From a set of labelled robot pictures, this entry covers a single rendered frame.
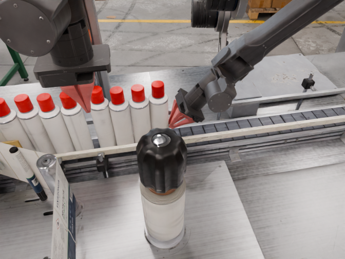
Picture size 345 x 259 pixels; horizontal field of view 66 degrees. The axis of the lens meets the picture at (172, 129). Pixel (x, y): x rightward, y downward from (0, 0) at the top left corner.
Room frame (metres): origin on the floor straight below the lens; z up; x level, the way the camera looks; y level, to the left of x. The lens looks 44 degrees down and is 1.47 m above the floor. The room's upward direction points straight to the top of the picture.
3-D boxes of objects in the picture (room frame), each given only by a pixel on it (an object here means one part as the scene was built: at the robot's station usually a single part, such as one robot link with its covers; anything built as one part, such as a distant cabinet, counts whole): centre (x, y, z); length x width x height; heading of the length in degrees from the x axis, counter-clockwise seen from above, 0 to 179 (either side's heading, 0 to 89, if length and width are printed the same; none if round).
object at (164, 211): (0.28, 0.02, 1.03); 0.09 x 0.09 x 0.30
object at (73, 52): (0.35, 0.14, 1.30); 0.10 x 0.07 x 0.07; 101
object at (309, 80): (0.73, -0.46, 0.91); 0.07 x 0.03 x 0.16; 11
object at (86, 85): (0.34, 0.15, 1.23); 0.07 x 0.07 x 0.09; 11
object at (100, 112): (0.54, 0.19, 0.98); 0.05 x 0.05 x 0.20
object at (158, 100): (0.56, 0.04, 0.98); 0.05 x 0.05 x 0.20
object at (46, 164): (0.33, 0.25, 0.97); 0.05 x 0.05 x 0.19
